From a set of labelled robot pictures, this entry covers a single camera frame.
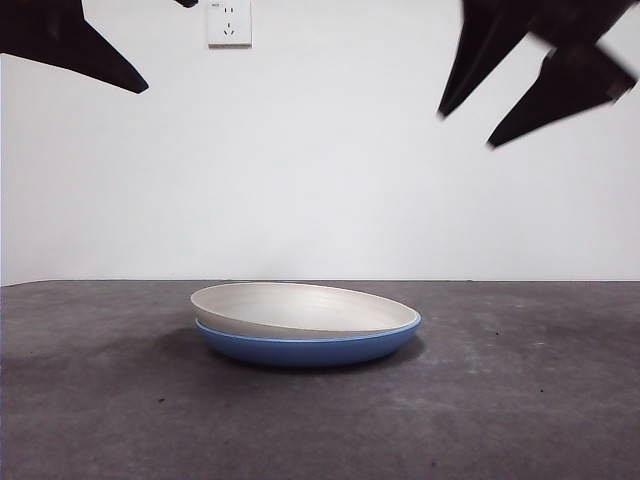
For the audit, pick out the white wall power socket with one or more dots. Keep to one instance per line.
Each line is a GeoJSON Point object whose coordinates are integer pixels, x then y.
{"type": "Point", "coordinates": [230, 25]}

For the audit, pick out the blue round plate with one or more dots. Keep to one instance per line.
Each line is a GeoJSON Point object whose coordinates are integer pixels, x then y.
{"type": "Point", "coordinates": [300, 352]}

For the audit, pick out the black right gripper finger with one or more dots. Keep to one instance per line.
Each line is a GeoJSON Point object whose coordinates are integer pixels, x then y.
{"type": "Point", "coordinates": [565, 90]}
{"type": "Point", "coordinates": [480, 50]}

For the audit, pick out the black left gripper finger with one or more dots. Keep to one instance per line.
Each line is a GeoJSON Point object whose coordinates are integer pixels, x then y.
{"type": "Point", "coordinates": [60, 45]}
{"type": "Point", "coordinates": [187, 3]}

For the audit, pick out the white round plate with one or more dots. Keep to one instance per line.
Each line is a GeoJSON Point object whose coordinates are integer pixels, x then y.
{"type": "Point", "coordinates": [300, 307]}

